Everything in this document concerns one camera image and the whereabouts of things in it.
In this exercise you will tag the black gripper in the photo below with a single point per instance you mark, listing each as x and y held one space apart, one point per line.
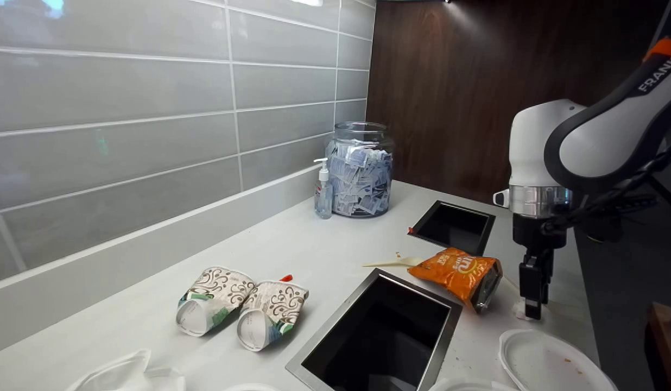
536 265

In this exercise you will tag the orange snack packet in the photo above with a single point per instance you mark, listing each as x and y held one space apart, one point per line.
465 276

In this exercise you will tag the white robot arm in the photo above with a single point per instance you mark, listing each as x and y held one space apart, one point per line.
568 161

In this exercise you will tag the white plate near edge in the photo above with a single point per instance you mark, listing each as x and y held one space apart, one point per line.
536 361

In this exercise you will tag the wooden stir stick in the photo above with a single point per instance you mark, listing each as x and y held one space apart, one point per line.
398 262

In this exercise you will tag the glass jar with blue packets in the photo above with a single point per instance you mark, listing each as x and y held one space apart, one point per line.
359 163

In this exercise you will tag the small clear spray bottle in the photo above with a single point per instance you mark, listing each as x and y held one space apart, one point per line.
324 190

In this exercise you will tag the crumpled clear plastic wrap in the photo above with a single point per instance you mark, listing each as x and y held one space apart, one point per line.
130 372

